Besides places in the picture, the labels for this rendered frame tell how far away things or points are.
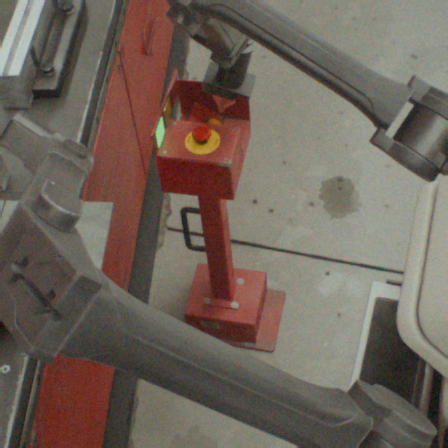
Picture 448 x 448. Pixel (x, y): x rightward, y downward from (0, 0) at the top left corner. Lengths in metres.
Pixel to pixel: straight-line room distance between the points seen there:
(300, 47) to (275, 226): 1.50
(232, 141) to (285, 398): 1.03
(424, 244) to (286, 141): 1.89
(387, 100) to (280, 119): 1.77
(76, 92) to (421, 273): 1.02
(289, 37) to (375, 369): 0.44
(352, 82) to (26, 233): 0.53
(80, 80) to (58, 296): 1.15
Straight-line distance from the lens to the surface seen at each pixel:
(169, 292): 2.39
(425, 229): 0.87
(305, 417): 0.72
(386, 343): 1.10
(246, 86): 1.67
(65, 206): 0.66
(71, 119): 1.64
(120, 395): 2.20
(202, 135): 1.64
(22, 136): 1.09
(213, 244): 2.00
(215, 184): 1.69
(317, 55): 1.04
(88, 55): 1.77
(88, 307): 0.60
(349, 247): 2.46
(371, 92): 1.03
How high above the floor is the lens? 2.00
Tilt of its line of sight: 53 degrees down
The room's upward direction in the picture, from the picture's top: 7 degrees counter-clockwise
